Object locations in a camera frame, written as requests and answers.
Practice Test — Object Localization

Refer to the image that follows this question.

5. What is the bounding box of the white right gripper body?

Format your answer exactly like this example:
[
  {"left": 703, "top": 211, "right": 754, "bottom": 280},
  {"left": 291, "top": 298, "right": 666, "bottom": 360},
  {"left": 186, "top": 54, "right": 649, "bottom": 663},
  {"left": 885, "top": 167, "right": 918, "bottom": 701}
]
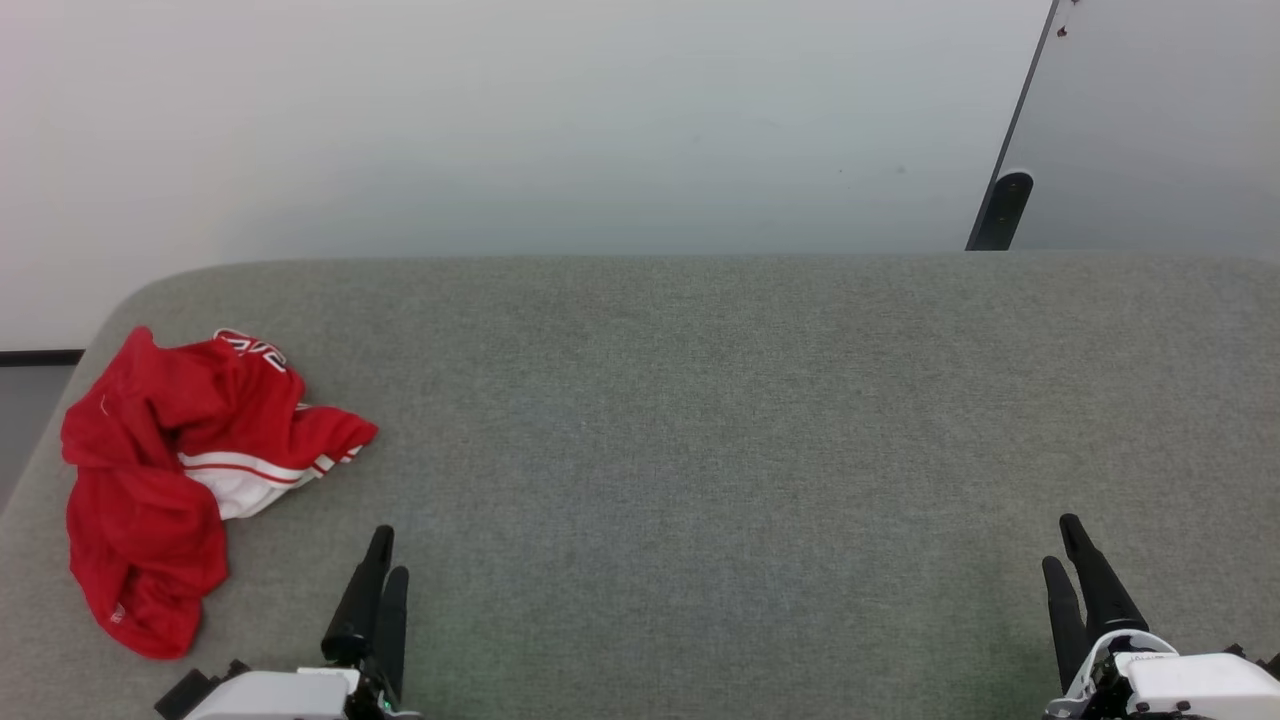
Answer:
[{"left": 1044, "top": 629, "right": 1280, "bottom": 720}]

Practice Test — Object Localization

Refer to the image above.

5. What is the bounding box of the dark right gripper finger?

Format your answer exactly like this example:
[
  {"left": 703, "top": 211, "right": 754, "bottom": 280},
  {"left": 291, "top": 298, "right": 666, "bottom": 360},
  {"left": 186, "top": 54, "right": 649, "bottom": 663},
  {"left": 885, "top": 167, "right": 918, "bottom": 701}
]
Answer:
[
  {"left": 1041, "top": 556, "right": 1091, "bottom": 693},
  {"left": 1059, "top": 513, "right": 1150, "bottom": 643}
]

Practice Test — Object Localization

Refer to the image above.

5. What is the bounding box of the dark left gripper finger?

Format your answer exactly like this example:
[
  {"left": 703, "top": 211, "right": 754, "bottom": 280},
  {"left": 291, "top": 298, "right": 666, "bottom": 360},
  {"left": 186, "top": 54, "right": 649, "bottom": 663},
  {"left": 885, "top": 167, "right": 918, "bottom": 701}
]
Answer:
[
  {"left": 321, "top": 525, "right": 396, "bottom": 667},
  {"left": 371, "top": 566, "right": 411, "bottom": 702}
]

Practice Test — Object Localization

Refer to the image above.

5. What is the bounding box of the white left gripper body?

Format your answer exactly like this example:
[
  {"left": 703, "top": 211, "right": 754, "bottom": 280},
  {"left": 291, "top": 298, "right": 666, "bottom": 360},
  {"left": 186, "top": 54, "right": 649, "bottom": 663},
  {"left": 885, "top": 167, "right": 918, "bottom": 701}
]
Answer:
[{"left": 185, "top": 666, "right": 423, "bottom": 720}]

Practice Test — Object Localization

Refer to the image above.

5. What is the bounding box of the red basketball jersey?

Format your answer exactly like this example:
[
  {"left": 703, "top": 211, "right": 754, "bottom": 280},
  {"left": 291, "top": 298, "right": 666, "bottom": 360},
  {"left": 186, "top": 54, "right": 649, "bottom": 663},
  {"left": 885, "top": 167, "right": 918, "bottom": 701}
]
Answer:
[{"left": 60, "top": 326, "right": 380, "bottom": 661}]

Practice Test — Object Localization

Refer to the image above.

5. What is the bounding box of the black framed grey panel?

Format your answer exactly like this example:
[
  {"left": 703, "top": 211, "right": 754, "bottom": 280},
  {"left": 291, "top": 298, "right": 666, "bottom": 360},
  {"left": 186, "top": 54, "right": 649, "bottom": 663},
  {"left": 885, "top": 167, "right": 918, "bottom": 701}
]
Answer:
[{"left": 0, "top": 349, "right": 85, "bottom": 506}]

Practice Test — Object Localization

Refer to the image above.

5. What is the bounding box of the black oblong door fitting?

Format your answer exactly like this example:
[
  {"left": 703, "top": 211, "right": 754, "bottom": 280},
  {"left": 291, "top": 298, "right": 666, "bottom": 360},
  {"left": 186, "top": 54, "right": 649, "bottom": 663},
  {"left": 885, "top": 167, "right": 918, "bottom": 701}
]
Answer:
[{"left": 968, "top": 171, "right": 1035, "bottom": 251}]

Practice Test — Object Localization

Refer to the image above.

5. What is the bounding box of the black door frame strip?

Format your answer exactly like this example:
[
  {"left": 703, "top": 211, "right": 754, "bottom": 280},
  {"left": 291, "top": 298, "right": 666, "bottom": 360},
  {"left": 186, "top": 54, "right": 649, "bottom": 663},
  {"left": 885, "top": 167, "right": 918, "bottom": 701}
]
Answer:
[{"left": 964, "top": 0, "right": 1063, "bottom": 251}]

